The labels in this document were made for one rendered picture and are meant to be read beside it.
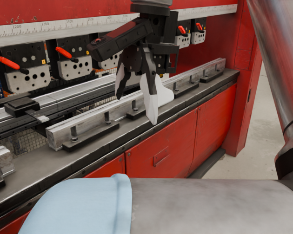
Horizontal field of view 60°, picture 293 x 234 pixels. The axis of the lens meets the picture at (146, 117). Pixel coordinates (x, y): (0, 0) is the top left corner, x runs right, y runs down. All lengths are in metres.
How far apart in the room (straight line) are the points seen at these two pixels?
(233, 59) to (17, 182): 1.93
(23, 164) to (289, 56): 1.05
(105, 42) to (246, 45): 1.97
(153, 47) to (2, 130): 1.00
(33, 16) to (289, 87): 0.89
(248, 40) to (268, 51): 2.09
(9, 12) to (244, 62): 1.87
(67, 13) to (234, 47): 1.63
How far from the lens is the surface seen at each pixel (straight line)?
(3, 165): 1.09
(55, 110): 1.43
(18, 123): 1.35
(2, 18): 0.95
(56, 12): 1.04
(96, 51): 0.43
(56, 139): 1.15
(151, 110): 0.45
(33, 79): 1.01
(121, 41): 0.44
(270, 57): 0.23
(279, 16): 0.24
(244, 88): 2.41
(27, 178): 1.07
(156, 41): 0.49
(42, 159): 1.15
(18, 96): 1.50
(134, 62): 0.47
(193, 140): 1.92
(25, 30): 0.98
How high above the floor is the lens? 1.50
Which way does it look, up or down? 26 degrees down
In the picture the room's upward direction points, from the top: straight up
